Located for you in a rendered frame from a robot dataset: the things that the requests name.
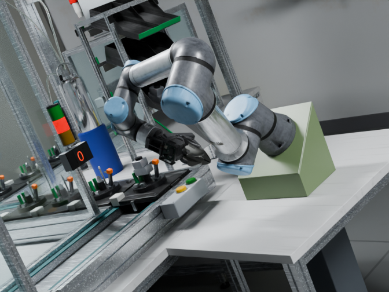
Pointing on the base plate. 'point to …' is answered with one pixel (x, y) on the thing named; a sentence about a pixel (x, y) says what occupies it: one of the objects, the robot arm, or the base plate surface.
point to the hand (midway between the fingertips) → (208, 159)
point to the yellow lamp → (66, 137)
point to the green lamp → (55, 113)
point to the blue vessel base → (102, 151)
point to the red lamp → (61, 125)
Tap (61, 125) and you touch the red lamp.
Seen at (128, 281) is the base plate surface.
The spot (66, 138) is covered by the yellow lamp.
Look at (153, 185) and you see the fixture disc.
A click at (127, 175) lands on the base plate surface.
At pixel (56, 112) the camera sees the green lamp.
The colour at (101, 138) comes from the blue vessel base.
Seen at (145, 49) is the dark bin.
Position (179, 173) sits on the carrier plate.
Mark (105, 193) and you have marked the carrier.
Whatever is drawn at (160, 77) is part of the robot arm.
